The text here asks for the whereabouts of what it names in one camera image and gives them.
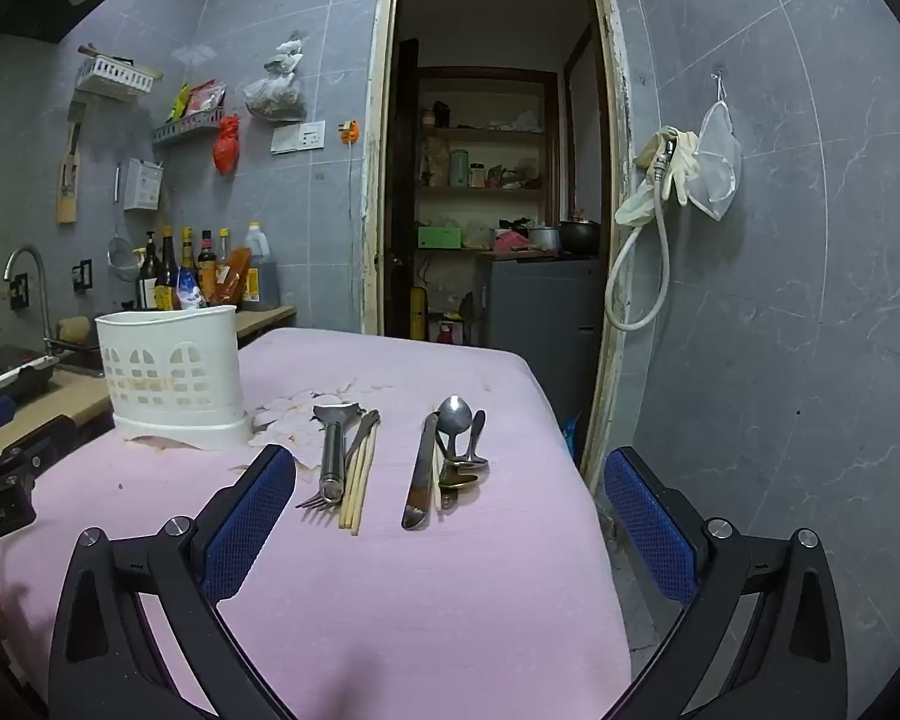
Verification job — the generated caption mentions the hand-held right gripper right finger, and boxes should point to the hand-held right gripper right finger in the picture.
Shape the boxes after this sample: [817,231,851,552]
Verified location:
[604,446,848,720]

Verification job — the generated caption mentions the white blue seasoning bag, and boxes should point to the white blue seasoning bag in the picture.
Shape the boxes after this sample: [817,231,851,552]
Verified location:
[176,270,209,311]

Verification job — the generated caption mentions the grey cabinet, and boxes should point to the grey cabinet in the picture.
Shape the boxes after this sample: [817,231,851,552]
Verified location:
[482,251,608,428]

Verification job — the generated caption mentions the pink tablecloth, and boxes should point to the pink tablecloth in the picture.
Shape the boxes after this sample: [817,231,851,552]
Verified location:
[0,326,631,720]

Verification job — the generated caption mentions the small steel spoon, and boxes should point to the small steel spoon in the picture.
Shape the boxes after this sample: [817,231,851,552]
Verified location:
[461,410,490,470]

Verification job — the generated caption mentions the orange seasoning packet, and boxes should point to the orange seasoning packet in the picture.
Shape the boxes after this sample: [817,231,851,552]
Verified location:
[214,247,253,308]

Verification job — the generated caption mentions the white wall switch panel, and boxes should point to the white wall switch panel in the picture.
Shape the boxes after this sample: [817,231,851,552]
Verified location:
[271,121,326,155]

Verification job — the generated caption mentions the wooden shelf unit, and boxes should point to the wooden shelf unit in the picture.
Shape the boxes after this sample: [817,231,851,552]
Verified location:
[415,67,565,257]

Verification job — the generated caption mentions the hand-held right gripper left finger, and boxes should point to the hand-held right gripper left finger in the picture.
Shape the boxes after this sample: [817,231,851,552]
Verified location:
[49,444,297,720]

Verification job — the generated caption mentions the steel fork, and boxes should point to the steel fork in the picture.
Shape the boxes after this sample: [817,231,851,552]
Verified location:
[296,409,381,512]

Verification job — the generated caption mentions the grey wall shelf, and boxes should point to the grey wall shelf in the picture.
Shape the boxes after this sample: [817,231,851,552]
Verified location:
[152,111,222,146]

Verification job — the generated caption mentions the white plastic utensil holder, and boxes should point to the white plastic utensil holder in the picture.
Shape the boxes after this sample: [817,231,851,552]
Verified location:
[95,305,250,452]

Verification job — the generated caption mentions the black pot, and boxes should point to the black pot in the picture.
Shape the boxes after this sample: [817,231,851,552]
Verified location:
[559,219,602,257]

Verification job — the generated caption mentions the red plastic bag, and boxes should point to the red plastic bag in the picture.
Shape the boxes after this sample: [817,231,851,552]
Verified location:
[212,115,241,176]

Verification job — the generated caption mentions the steel kitchen faucet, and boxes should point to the steel kitchen faucet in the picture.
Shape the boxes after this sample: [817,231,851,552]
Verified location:
[3,244,62,358]

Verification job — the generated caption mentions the large steel spoon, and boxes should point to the large steel spoon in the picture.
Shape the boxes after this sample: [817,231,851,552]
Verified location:
[435,395,475,466]

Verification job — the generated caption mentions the red snack packet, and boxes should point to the red snack packet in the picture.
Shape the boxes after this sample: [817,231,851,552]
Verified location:
[187,80,227,118]

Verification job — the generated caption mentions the white hose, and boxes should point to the white hose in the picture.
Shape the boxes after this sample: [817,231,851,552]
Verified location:
[605,131,680,332]

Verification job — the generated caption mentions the white mesh bag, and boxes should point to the white mesh bag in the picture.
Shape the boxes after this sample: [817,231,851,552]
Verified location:
[688,73,743,223]

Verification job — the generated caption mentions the steel table knife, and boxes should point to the steel table knife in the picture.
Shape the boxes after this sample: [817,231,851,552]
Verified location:
[401,412,440,531]

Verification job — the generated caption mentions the clear plastic bag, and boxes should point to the clear plastic bag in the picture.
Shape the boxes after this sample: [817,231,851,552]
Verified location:
[244,34,308,122]

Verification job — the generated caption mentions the plastic oil jug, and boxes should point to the plastic oil jug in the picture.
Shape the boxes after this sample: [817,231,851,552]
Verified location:
[240,223,281,311]

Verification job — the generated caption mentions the white wall box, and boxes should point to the white wall box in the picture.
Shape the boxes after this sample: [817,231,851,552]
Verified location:
[124,158,167,212]

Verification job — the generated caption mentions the white rubber gloves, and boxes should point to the white rubber gloves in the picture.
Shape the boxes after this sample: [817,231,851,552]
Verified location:
[615,125,703,227]

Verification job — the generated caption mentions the stainless steel peeler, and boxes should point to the stainless steel peeler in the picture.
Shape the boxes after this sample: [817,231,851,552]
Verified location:
[313,403,365,505]

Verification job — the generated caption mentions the white wall basket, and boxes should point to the white wall basket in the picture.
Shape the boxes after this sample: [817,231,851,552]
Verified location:
[75,52,164,101]

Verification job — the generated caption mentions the golden spoon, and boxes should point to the golden spoon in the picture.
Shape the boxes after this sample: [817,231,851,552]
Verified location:
[439,463,488,511]

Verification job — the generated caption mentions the metal strainer ladle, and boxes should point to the metal strainer ladle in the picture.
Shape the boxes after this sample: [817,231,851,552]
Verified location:
[107,163,140,282]

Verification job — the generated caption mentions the white door frame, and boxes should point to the white door frame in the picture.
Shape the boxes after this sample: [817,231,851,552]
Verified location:
[360,0,636,496]

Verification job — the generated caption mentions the wooden knife holder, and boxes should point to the wooden knife holder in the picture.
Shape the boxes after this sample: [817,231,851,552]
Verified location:
[56,101,88,224]

